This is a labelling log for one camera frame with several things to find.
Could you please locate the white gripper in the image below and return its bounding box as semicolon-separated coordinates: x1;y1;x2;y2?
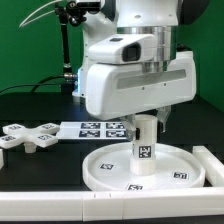
86;51;196;140

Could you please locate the white round table top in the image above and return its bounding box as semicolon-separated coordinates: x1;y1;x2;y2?
82;142;205;191

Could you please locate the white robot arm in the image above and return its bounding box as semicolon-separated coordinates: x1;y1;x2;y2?
73;0;209;140

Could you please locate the white marker tag plate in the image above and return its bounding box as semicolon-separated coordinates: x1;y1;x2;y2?
56;121;126;140

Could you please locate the white cross-shaped table base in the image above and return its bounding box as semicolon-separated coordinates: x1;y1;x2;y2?
0;123;60;153

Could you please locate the white left fence piece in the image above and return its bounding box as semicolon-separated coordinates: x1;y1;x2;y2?
0;149;4;170

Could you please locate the white right fence rail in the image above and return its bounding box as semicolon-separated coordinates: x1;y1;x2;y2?
193;146;224;187

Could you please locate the white fence rail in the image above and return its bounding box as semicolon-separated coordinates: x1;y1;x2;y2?
193;146;224;187
0;187;224;221

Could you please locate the white front fence rail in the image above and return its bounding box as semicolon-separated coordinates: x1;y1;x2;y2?
0;187;224;221

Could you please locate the black cable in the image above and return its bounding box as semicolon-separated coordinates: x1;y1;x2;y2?
0;75;65;96

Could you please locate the white cable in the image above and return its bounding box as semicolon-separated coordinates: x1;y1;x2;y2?
18;0;63;29

